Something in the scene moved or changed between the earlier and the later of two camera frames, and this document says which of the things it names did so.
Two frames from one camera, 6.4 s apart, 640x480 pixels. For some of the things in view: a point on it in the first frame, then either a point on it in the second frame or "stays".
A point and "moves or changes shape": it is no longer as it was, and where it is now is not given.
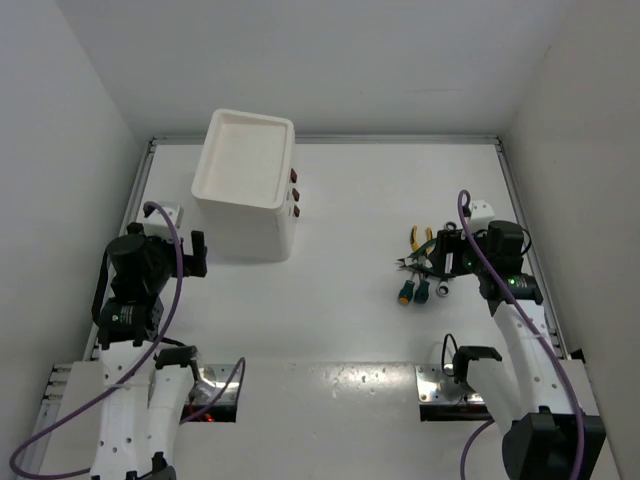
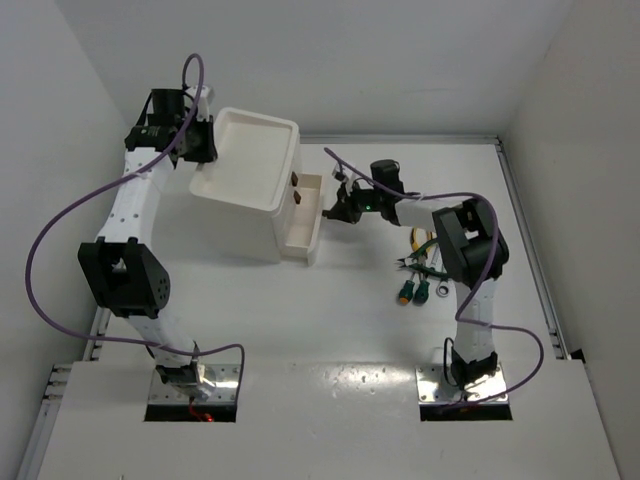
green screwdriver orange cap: x=407 y=293 stays
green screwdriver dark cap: x=422 y=292 stays
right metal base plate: x=434 y=386 stays
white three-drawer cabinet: x=241 y=186 moves or changes shape
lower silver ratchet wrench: x=443 y=288 stays
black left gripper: x=194 y=264 → x=209 y=152
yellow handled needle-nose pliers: x=414 y=238 stays
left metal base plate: x=211 y=378 stays
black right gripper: x=449 y=242 → x=345 y=208
